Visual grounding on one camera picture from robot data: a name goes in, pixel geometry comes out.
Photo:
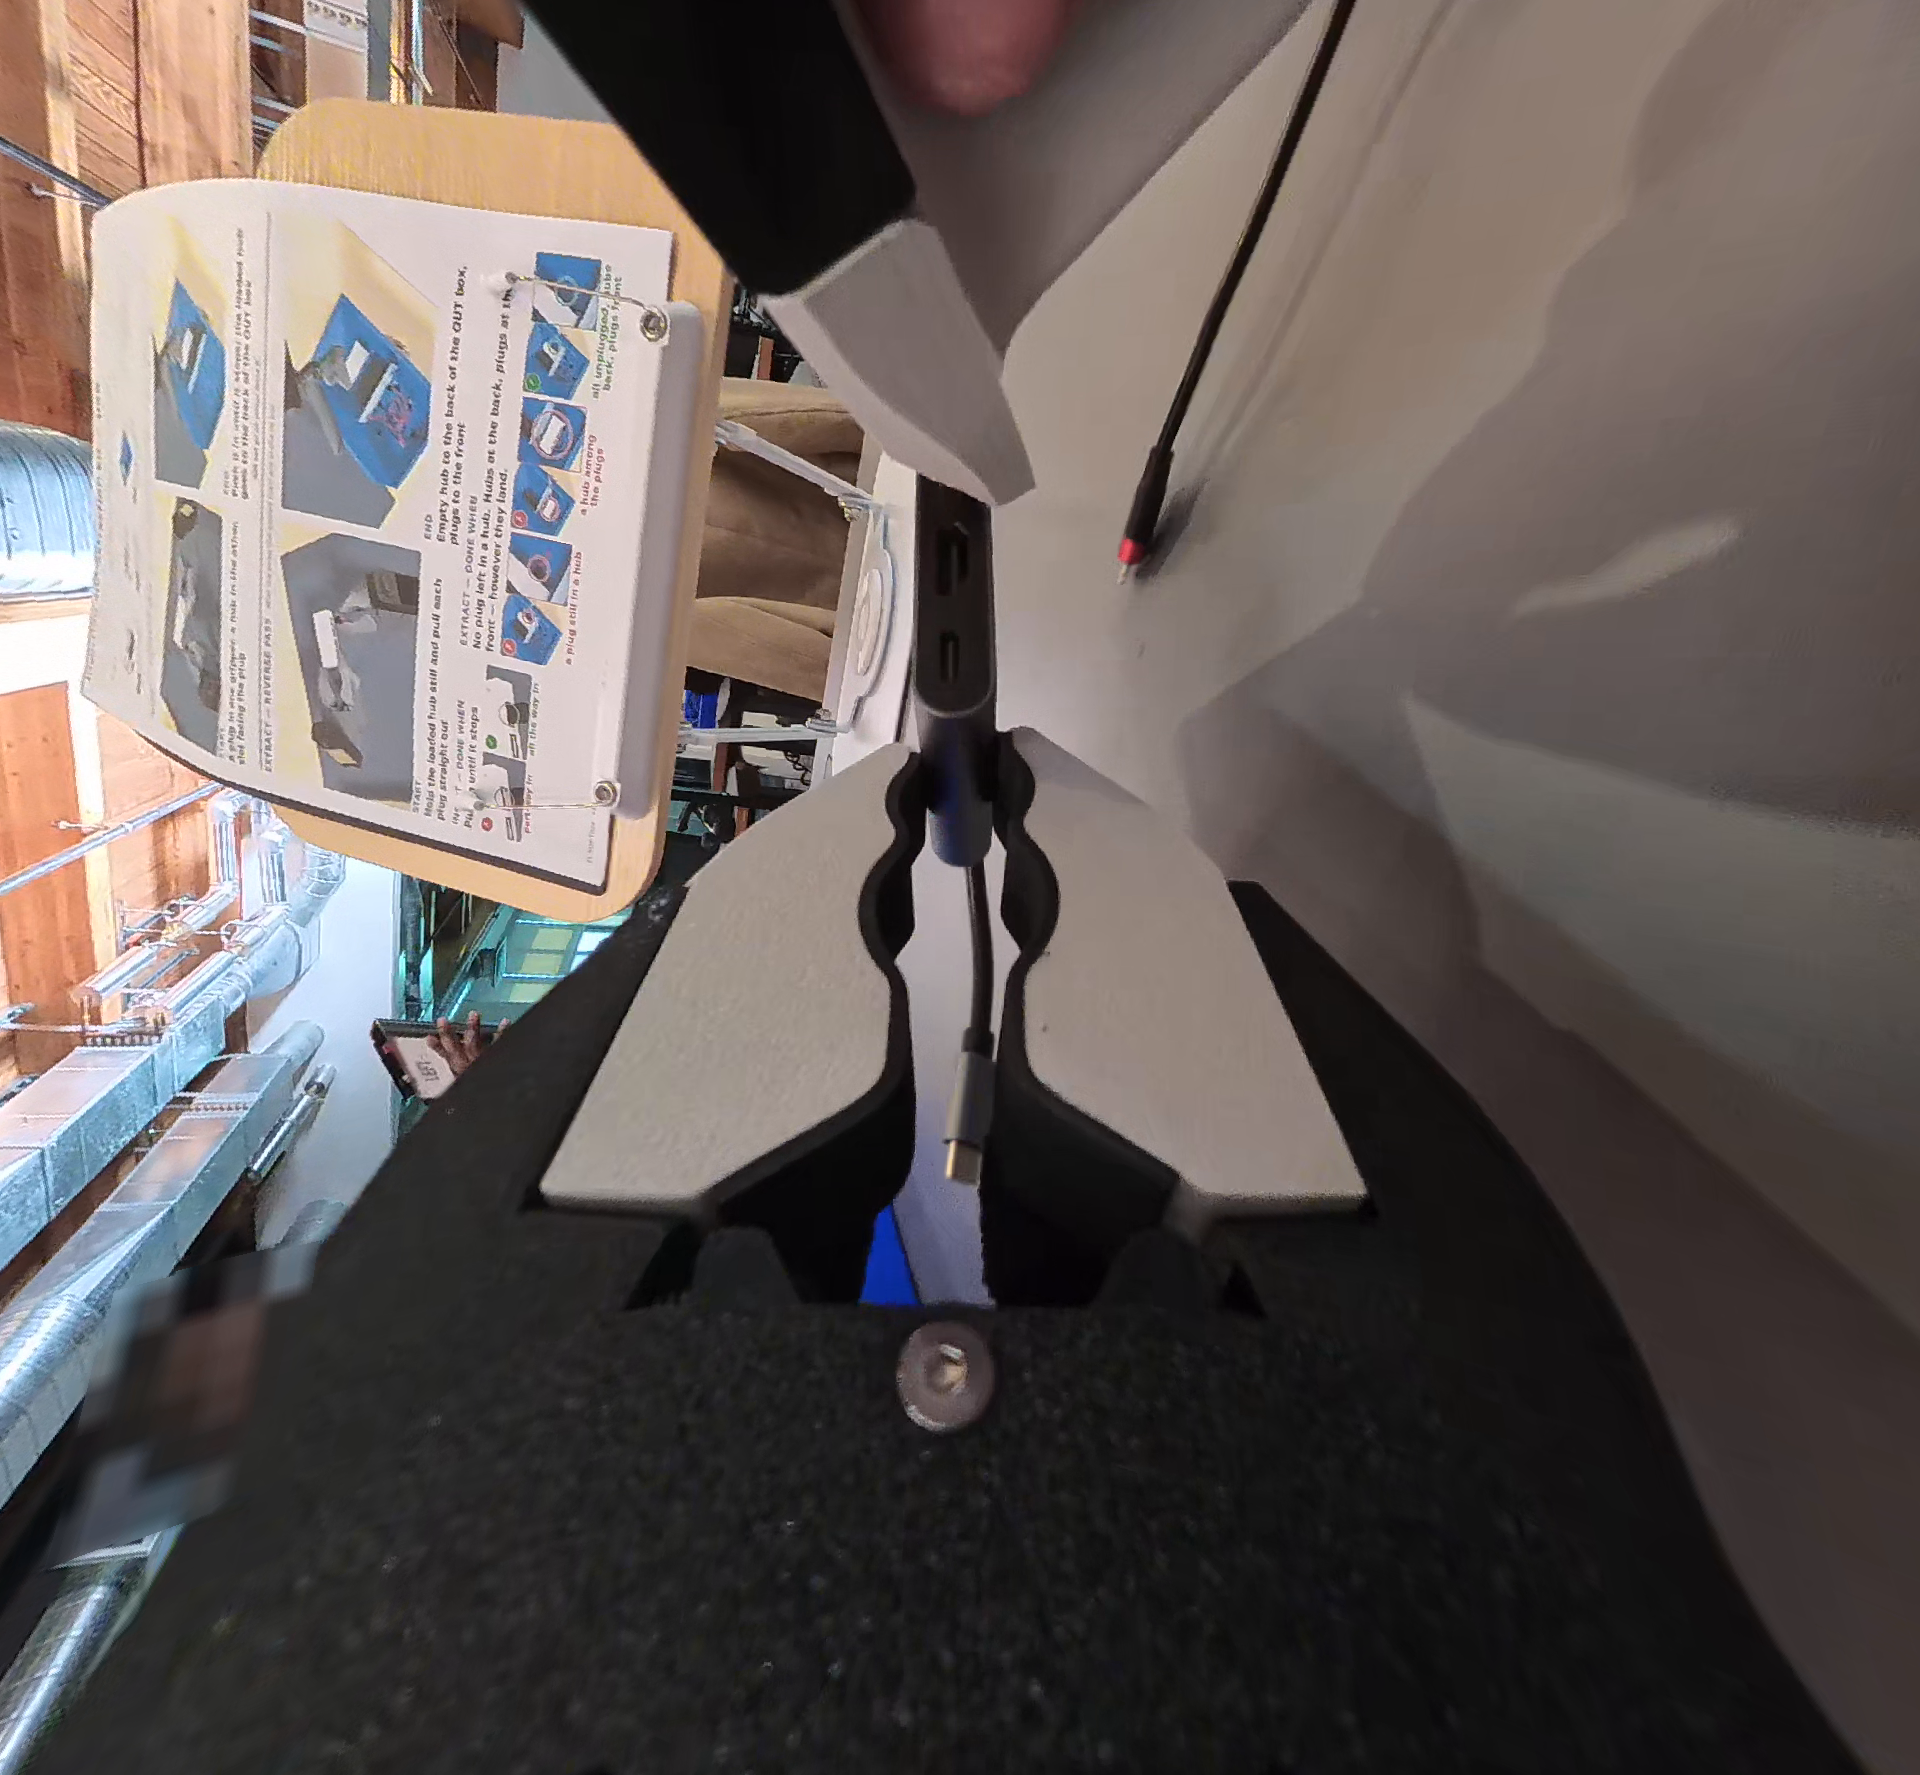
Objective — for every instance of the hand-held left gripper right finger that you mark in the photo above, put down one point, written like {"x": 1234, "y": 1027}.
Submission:
{"x": 1184, "y": 1024}

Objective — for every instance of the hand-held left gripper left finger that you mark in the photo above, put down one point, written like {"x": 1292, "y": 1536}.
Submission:
{"x": 721, "y": 1024}

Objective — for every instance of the blue plastic bin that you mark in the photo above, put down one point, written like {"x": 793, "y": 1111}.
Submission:
{"x": 889, "y": 1258}

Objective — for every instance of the grey usb hub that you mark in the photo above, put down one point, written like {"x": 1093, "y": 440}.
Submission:
{"x": 954, "y": 755}

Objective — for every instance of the tan hanging cloth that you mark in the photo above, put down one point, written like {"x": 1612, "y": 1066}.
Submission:
{"x": 766, "y": 560}

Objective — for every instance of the white document stand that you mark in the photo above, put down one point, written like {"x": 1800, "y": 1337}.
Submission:
{"x": 668, "y": 529}

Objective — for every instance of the printed instruction sheet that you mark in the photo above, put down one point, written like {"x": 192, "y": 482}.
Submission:
{"x": 374, "y": 529}

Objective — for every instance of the silver ventilation duct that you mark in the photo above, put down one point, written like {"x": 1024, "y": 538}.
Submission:
{"x": 122, "y": 1128}
{"x": 37, "y": 516}
{"x": 32, "y": 1384}

